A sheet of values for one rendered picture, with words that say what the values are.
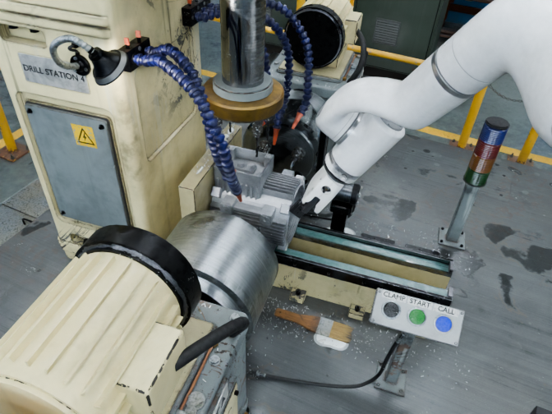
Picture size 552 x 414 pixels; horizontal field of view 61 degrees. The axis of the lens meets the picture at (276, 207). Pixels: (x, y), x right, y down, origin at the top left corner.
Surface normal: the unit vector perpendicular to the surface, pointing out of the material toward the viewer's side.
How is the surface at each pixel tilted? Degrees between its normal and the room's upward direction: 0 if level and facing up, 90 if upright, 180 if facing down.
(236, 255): 32
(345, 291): 90
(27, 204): 0
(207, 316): 0
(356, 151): 84
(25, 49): 90
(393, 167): 0
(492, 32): 82
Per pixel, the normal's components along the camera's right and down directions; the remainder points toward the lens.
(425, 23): -0.43, 0.57
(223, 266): 0.43, -0.60
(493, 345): 0.04, -0.76
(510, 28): -0.74, 0.12
